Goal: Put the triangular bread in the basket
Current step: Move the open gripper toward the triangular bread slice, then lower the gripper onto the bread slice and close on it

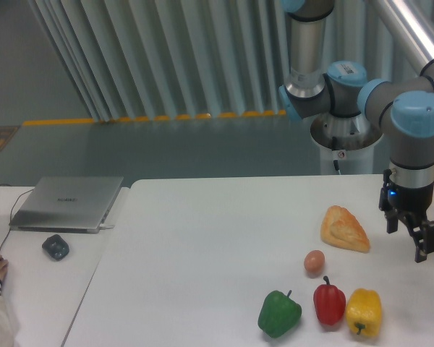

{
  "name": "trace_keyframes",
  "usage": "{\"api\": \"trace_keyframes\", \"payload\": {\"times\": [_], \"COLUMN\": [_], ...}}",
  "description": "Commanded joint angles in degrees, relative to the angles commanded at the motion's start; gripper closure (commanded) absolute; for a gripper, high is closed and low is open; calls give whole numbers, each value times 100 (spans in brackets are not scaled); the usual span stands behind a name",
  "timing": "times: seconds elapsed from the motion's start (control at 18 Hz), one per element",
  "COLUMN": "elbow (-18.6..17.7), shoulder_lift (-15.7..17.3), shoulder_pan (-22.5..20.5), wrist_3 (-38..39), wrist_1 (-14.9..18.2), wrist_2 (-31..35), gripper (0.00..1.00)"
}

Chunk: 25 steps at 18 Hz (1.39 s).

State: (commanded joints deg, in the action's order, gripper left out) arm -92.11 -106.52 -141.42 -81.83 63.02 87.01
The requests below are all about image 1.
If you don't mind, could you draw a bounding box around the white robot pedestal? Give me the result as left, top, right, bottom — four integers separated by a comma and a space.
310, 113, 382, 175

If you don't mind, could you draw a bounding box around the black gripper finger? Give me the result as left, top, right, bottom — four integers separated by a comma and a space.
405, 215, 434, 263
384, 210, 399, 234

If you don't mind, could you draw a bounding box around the triangular golden bread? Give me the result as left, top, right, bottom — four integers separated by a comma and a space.
320, 205, 370, 253

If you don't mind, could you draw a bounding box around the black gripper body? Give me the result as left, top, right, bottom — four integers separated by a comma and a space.
378, 168, 434, 220

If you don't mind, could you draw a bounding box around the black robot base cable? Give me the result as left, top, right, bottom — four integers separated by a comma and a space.
331, 135, 341, 176

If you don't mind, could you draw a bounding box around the green bell pepper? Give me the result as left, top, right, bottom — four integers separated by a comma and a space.
258, 290, 302, 338

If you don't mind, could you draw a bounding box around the brown egg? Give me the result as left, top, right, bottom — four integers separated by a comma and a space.
304, 249, 326, 273

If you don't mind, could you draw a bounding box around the red bell pepper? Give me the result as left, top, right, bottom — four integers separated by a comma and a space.
313, 275, 346, 326

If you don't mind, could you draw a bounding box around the yellow bell pepper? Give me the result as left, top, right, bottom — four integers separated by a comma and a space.
345, 288, 382, 338

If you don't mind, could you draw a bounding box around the black computer mouse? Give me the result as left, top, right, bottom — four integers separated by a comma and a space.
42, 234, 70, 261

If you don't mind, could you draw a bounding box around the black laptop cable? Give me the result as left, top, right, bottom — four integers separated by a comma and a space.
0, 184, 37, 257

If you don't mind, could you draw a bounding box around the silver laptop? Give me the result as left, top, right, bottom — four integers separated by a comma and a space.
9, 176, 123, 234

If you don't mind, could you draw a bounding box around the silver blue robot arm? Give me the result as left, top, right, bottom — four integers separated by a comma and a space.
279, 1, 434, 262

